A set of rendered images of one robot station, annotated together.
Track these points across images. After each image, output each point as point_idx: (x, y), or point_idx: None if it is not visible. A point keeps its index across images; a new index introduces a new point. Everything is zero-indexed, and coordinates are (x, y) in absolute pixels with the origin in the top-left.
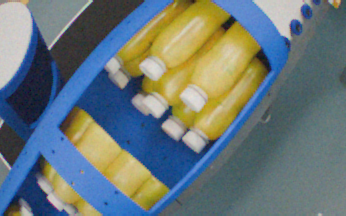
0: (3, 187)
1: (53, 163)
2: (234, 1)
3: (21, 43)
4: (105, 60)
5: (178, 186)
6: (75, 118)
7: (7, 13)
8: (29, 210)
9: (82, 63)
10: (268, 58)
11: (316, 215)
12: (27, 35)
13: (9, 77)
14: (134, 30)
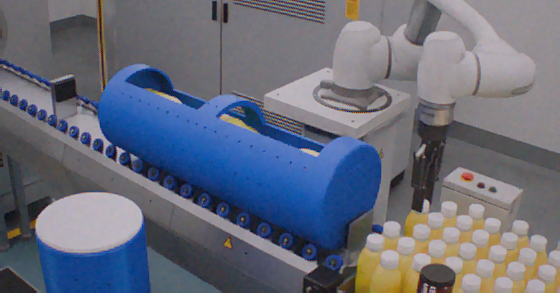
0: (247, 149)
1: (224, 105)
2: (140, 66)
3: (103, 197)
4: (164, 97)
5: (230, 110)
6: None
7: (55, 212)
8: None
9: (155, 125)
10: (169, 80)
11: (265, 101)
12: (97, 193)
13: (133, 203)
14: (149, 91)
